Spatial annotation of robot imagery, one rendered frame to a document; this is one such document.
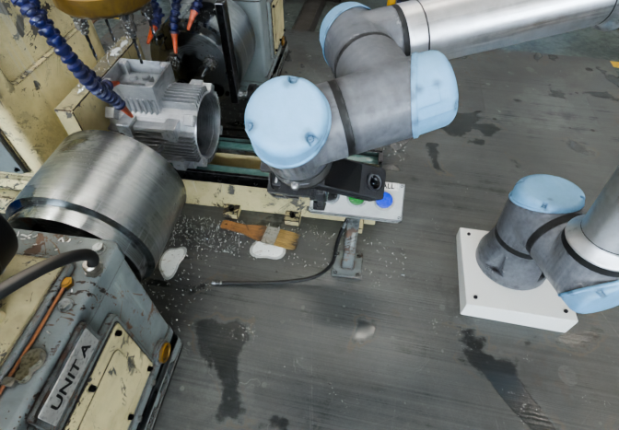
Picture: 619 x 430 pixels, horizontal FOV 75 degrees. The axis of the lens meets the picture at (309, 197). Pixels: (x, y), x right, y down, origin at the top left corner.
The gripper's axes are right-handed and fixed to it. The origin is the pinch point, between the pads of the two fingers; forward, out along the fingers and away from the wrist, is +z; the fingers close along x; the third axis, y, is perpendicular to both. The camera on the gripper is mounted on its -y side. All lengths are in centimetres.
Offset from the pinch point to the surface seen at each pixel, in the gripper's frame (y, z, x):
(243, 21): 30, 33, -50
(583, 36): -181, 259, -197
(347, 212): -4.0, 5.9, 2.7
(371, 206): -8.2, 5.9, 1.2
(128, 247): 30.1, -5.0, 13.6
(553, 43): -153, 250, -183
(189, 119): 31.5, 12.1, -14.0
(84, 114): 51, 6, -11
